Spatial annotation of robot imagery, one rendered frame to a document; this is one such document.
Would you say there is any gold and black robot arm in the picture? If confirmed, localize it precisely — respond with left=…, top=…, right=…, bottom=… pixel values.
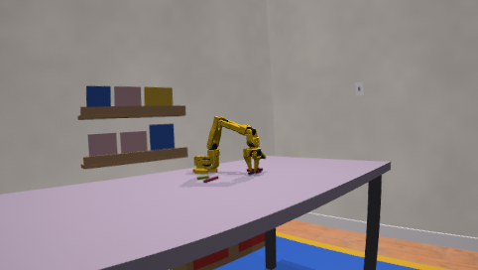
left=192, top=116, right=260, bottom=174

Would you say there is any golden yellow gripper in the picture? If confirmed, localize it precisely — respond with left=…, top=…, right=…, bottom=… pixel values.
left=243, top=147, right=267, bottom=173

